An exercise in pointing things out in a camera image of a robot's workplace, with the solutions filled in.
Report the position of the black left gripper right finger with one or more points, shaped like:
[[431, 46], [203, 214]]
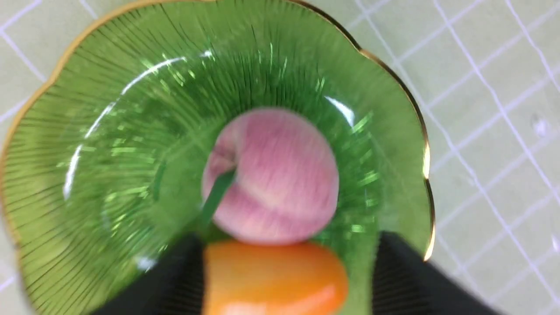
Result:
[[404, 284]]

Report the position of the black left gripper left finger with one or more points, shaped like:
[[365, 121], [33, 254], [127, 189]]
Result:
[[175, 286]]

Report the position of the pink peach fruit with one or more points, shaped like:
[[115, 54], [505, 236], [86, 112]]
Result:
[[286, 182]]

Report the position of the orange yellow mango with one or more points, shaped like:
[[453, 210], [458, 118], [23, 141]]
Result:
[[301, 279]]

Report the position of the green glass scalloped bowl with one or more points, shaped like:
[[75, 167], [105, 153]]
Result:
[[102, 166]]

